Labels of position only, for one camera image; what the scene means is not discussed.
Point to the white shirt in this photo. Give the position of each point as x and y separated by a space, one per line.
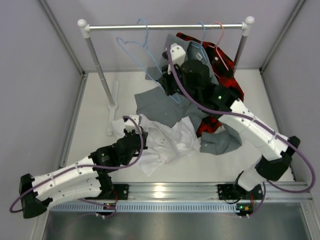
164 143

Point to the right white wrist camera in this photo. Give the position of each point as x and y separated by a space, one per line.
178 54

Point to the pink wire hanger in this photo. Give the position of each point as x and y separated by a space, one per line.
220 40

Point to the white metal clothes rack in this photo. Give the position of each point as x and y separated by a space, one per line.
112 94

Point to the slotted grey cable duct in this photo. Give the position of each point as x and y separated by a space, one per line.
150 207

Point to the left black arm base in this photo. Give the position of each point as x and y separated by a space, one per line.
120 192

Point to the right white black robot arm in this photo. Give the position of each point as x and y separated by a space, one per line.
276 150

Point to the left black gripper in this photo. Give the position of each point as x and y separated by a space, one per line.
138 134

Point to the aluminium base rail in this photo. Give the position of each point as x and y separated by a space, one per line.
165 191

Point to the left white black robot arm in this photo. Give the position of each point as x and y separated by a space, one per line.
87 178

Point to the grey button-up shirt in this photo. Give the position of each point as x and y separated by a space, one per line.
156 106

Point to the red black plaid shirt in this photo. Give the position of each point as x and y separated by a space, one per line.
223 68

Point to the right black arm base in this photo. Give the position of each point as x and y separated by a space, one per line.
246 202

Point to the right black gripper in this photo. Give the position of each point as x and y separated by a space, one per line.
166 79

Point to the blue hanger holding grey shirt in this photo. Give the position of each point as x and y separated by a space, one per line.
196 50

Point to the light blue hanger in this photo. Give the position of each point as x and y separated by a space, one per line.
150 55

